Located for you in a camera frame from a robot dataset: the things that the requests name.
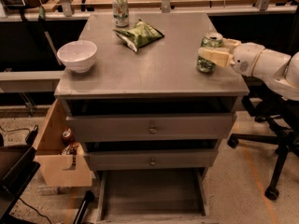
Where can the middle grey drawer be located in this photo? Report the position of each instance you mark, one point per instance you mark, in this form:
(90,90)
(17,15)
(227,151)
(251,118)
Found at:
(150,159)

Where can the white green soda can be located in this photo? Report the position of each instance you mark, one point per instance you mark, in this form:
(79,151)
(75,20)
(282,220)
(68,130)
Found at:
(120,12)

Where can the bottom open grey drawer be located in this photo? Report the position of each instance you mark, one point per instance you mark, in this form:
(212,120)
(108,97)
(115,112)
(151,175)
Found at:
(161,196)

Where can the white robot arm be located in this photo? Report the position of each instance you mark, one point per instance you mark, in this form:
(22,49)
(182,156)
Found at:
(277,70)

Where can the grey drawer cabinet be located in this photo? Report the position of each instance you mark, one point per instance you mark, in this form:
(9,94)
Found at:
(159,79)

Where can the white ceramic bowl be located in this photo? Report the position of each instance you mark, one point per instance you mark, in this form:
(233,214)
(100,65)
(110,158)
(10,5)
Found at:
(78,56)

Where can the metal frame rail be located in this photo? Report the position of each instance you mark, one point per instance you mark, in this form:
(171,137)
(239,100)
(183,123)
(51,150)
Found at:
(214,7)

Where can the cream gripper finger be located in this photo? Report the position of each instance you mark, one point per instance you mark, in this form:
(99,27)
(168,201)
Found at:
(230,44)
(220,56)

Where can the red can in bin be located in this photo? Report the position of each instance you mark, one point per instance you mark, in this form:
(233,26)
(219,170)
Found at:
(68,137)

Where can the top grey drawer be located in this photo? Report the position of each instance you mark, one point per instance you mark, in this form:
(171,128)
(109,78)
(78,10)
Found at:
(151,127)

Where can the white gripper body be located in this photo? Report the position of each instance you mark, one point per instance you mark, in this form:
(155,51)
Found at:
(247,60)

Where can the green chip bag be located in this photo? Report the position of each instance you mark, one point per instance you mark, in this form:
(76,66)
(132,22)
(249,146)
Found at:
(139,36)

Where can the black case at left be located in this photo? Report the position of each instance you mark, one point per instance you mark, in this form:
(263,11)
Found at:
(17,168)

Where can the wooden side bin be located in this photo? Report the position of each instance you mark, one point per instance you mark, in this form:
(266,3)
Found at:
(61,165)

